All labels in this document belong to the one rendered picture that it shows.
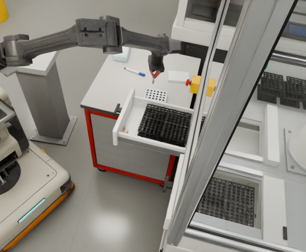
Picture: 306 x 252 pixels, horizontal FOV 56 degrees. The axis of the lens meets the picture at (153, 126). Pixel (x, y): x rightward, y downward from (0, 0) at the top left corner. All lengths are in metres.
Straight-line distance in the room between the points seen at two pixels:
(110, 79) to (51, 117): 0.68
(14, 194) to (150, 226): 0.88
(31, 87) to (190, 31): 1.10
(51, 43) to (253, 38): 0.72
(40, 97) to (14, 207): 0.73
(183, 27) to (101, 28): 1.11
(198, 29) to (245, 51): 1.57
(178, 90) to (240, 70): 1.31
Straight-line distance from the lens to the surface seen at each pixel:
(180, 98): 1.65
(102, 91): 1.66
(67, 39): 0.92
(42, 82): 1.99
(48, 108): 2.16
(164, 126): 1.32
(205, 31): 1.95
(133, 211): 2.08
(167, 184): 1.15
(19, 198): 1.92
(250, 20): 0.36
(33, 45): 1.05
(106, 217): 2.07
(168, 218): 1.07
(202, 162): 0.56
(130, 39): 0.99
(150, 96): 1.59
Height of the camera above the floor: 1.92
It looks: 51 degrees down
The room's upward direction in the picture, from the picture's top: 7 degrees clockwise
